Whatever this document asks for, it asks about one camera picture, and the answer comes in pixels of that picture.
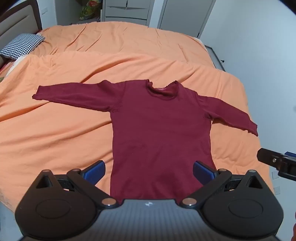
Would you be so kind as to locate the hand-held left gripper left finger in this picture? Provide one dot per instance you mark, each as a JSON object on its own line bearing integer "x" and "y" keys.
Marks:
{"x": 94, "y": 173}

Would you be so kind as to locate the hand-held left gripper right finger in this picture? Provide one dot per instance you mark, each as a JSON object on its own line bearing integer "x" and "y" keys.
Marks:
{"x": 203, "y": 174}

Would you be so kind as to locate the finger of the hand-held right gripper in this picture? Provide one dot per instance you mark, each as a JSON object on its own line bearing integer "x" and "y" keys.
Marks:
{"x": 268, "y": 157}

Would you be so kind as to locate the maroon long-sleeve shirt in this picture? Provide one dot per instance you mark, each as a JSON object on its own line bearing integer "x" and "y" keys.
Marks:
{"x": 159, "y": 129}

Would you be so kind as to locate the orange duvet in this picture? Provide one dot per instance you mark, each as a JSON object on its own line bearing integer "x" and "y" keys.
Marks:
{"x": 69, "y": 139}

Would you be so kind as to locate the orange bed sheet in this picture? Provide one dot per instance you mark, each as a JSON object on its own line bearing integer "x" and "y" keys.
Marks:
{"x": 120, "y": 37}

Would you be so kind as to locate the black and white patterned pillow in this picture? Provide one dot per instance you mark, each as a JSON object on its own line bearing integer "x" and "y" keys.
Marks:
{"x": 22, "y": 45}

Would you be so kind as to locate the grey door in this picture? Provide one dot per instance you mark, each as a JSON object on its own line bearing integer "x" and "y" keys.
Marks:
{"x": 185, "y": 14}

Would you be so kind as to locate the colourful printed bag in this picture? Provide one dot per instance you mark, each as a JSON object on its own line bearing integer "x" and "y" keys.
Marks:
{"x": 89, "y": 10}

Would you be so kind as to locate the grey wardrobe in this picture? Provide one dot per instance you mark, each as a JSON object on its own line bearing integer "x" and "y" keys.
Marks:
{"x": 127, "y": 10}

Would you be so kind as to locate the brown padded headboard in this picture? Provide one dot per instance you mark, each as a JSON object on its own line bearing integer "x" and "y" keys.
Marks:
{"x": 16, "y": 16}

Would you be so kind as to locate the white wall socket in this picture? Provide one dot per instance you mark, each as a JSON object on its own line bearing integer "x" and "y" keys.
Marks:
{"x": 276, "y": 190}
{"x": 275, "y": 175}

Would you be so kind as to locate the white wall switch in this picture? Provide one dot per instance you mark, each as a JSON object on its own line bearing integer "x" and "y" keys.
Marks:
{"x": 44, "y": 9}

